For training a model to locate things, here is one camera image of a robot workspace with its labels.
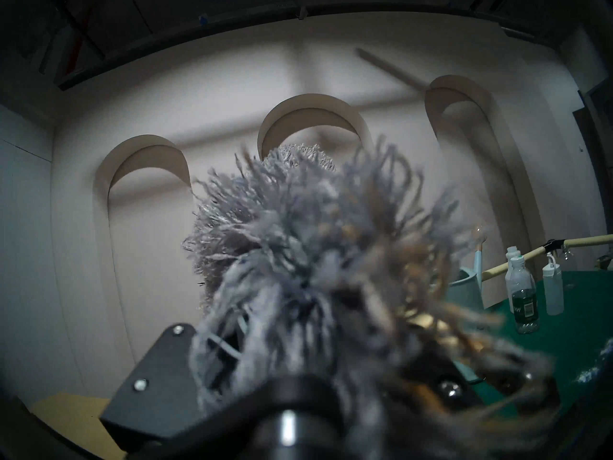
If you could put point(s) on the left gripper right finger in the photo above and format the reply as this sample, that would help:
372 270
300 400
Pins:
443 385

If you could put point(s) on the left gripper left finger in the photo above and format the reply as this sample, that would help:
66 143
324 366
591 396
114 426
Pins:
153 392

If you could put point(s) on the grey fluffy duster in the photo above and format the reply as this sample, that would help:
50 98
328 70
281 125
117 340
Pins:
311 253

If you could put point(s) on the green three-tier shelf cart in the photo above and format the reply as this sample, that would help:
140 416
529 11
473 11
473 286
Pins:
570 339

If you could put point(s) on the light wooden table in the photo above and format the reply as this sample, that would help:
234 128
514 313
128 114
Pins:
67 420

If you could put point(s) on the light blue watering can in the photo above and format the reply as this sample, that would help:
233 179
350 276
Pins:
467 284

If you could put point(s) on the green label water bottle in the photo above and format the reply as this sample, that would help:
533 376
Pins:
524 301

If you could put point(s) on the white capped squeeze bottle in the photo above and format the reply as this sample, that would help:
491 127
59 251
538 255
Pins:
554 286

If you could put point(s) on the tall white plastic bottle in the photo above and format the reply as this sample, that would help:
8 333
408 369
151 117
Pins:
511 253

